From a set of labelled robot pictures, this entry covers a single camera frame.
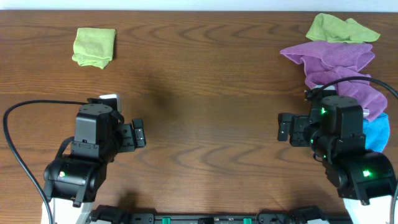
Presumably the blue microfiber cloth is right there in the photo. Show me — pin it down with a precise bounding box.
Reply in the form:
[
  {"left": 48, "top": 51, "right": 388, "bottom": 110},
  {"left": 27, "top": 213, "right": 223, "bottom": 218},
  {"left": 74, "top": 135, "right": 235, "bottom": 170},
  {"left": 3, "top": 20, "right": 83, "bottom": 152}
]
[{"left": 363, "top": 113, "right": 391, "bottom": 152}]

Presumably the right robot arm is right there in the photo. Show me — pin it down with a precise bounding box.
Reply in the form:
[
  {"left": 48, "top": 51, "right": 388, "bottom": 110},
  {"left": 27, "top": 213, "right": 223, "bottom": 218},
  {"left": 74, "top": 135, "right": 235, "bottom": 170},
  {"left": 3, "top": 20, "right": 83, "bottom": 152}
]
[{"left": 277, "top": 95, "right": 397, "bottom": 223}]

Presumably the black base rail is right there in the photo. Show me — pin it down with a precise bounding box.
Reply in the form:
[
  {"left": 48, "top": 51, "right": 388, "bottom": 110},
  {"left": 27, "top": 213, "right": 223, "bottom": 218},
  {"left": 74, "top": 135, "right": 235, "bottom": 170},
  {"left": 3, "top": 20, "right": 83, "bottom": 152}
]
[{"left": 85, "top": 205, "right": 353, "bottom": 224}]

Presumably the light green microfiber cloth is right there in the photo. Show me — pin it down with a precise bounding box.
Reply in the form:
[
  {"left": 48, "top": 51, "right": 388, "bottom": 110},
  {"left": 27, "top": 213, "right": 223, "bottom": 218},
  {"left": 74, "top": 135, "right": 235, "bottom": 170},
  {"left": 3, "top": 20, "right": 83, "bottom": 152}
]
[{"left": 72, "top": 27, "right": 116, "bottom": 69}]

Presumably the olive green cloth at back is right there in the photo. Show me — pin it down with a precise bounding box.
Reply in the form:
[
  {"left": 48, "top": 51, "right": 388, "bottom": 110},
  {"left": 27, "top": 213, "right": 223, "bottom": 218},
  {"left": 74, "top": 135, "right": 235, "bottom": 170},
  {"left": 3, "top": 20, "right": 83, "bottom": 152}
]
[{"left": 306, "top": 13, "right": 380, "bottom": 44}]

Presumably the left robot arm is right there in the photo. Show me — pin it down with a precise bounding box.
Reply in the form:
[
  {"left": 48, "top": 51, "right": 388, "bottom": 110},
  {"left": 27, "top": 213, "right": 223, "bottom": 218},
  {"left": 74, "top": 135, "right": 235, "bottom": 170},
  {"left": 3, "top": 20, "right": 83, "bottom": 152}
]
[{"left": 44, "top": 103, "right": 146, "bottom": 223}]

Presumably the purple microfiber cloth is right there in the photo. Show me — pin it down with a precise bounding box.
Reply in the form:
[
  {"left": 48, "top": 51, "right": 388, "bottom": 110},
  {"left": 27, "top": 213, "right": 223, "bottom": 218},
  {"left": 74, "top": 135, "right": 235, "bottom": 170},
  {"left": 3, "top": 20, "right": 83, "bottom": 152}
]
[{"left": 280, "top": 41, "right": 387, "bottom": 122}]

